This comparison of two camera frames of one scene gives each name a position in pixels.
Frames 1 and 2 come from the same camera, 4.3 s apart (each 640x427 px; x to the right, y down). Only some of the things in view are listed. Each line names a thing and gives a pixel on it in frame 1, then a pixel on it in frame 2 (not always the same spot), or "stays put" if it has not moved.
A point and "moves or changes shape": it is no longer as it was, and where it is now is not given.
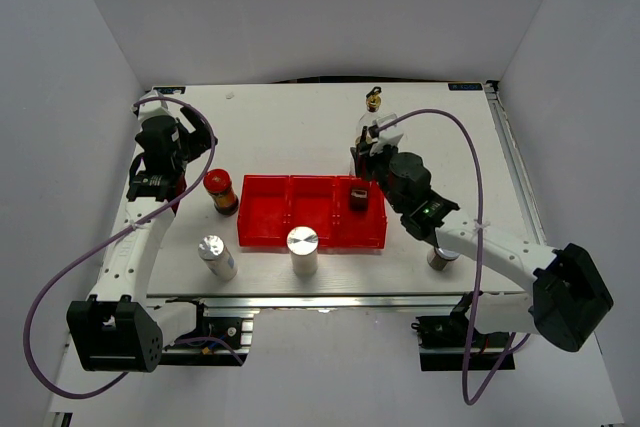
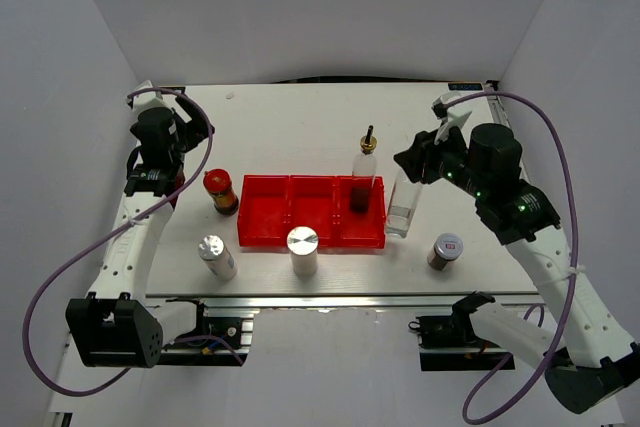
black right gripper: [386, 151] to [411, 160]
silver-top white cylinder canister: [302, 242] stays put
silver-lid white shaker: [213, 252] stays put
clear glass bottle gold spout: [373, 103] moves or changes shape
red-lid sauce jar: [218, 184] stays put
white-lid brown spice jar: [437, 258] stays put
